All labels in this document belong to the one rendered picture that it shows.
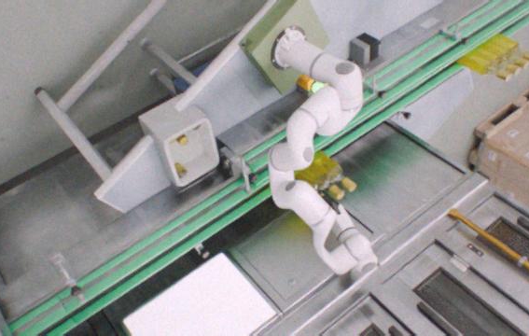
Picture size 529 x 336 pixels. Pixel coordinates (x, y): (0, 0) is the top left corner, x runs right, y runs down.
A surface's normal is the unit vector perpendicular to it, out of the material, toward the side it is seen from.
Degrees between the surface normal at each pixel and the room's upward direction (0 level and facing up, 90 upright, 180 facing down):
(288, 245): 90
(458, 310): 90
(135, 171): 0
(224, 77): 0
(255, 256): 90
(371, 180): 90
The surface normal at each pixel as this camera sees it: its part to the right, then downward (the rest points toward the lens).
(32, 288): -0.11, -0.68
